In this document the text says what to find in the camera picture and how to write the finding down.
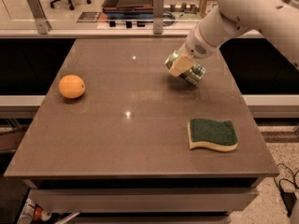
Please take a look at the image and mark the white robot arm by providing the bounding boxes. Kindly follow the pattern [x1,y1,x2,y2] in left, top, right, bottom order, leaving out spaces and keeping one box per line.
[165,0,299,77]

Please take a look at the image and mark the left metal glass bracket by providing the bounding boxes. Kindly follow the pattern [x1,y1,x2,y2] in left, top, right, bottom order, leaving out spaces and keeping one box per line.
[26,0,51,35]

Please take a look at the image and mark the bottles under table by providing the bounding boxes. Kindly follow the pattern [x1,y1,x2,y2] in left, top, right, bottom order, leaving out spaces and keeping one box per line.
[17,198,51,224]

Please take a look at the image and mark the middle metal glass bracket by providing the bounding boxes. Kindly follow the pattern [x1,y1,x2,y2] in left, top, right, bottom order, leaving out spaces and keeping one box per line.
[153,0,164,35]

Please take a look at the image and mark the green soda can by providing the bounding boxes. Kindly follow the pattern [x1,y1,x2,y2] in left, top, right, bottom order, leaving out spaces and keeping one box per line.
[164,49,206,85]

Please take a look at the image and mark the black power adapter with cable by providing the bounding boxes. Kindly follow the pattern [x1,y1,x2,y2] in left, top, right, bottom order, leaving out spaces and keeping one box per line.
[273,163,299,217]

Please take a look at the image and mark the orange fruit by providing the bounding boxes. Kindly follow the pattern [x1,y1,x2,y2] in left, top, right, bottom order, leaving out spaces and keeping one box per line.
[58,75,85,99]

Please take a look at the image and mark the metal glass bracket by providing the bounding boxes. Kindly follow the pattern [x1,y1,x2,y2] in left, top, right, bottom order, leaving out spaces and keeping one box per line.
[153,0,164,35]
[26,0,51,35]

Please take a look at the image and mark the green and yellow sponge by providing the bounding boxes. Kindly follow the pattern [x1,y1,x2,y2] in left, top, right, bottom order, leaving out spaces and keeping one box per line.
[188,119,238,152]

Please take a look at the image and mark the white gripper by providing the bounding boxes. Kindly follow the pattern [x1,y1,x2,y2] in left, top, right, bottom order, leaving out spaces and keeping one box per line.
[169,21,222,77]

